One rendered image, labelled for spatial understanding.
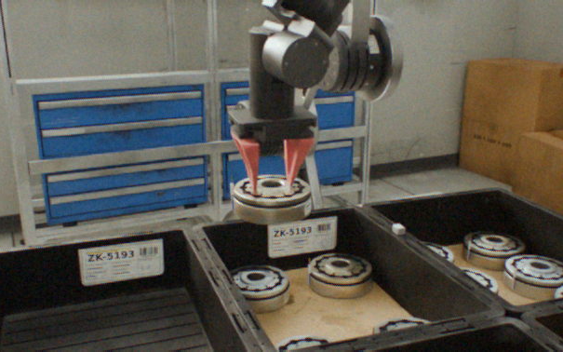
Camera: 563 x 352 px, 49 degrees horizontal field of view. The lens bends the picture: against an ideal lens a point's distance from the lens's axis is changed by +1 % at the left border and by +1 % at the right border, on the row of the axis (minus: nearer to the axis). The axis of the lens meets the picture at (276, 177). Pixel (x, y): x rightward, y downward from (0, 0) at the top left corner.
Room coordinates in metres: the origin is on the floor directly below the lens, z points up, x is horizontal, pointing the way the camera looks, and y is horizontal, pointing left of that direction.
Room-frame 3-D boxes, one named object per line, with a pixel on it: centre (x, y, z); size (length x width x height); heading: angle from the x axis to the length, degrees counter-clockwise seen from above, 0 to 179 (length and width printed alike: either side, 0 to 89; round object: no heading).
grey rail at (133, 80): (2.78, 0.30, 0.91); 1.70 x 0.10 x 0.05; 115
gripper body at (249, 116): (0.76, 0.01, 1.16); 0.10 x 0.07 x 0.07; 108
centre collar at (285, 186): (0.77, 0.01, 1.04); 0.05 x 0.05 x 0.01
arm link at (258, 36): (0.75, 0.00, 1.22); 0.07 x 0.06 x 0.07; 22
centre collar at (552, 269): (0.90, -0.42, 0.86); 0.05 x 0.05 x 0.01
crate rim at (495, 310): (0.78, -0.07, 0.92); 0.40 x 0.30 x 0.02; 19
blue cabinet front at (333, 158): (2.92, -0.08, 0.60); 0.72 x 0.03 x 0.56; 115
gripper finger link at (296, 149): (0.77, -0.01, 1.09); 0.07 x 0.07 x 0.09; 17
